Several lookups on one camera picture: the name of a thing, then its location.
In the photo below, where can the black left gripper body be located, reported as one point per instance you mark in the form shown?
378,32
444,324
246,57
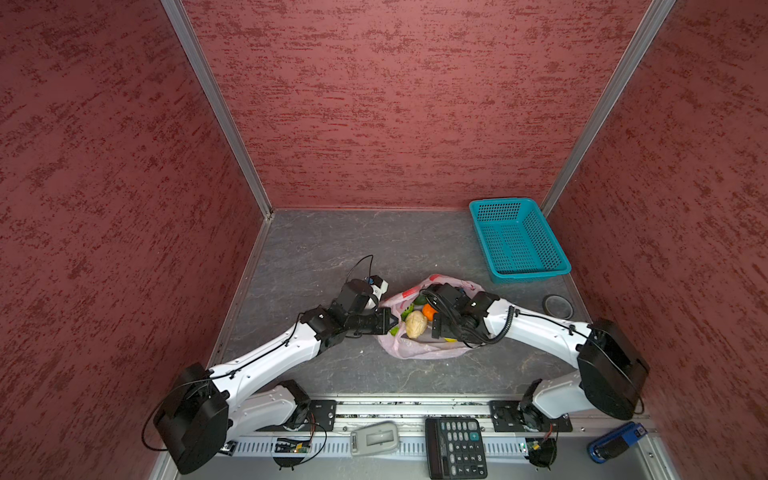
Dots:
372,322

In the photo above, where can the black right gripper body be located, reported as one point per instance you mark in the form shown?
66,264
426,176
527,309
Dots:
451,329

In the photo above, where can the pink plastic bag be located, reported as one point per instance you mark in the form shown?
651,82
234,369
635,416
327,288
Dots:
400,346

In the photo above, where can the teal plastic perforated basket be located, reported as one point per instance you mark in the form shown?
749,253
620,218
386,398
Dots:
517,242

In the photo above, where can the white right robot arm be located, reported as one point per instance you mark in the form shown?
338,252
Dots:
609,372

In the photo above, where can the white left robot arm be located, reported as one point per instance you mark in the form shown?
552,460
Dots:
314,331

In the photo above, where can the orange fruit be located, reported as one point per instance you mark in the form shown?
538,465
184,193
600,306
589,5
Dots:
429,312

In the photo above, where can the green fruit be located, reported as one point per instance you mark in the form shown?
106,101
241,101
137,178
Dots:
416,305

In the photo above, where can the beige potato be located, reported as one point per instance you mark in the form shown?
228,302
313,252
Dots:
416,324

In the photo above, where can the tape roll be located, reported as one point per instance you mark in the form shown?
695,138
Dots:
558,306

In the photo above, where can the grey plastic device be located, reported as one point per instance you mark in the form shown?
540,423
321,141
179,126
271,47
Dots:
373,440

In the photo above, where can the black calculator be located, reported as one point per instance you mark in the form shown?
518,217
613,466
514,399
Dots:
455,448

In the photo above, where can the left circuit board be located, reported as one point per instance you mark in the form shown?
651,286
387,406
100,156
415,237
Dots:
293,446

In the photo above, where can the blue black device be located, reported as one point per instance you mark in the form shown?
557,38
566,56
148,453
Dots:
616,442

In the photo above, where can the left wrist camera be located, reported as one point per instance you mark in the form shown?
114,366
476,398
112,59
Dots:
361,295

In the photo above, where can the aluminium front rail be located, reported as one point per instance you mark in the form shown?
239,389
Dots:
414,408

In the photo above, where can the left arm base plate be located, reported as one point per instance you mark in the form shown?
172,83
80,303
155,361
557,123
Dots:
320,413

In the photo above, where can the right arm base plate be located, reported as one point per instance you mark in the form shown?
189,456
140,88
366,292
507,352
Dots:
508,416

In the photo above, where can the aluminium corner post right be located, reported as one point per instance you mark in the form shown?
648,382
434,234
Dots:
646,31

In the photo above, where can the aluminium corner post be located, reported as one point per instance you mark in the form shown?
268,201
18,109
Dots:
192,48
646,31

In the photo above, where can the aluminium corner post left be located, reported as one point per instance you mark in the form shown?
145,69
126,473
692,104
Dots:
192,48

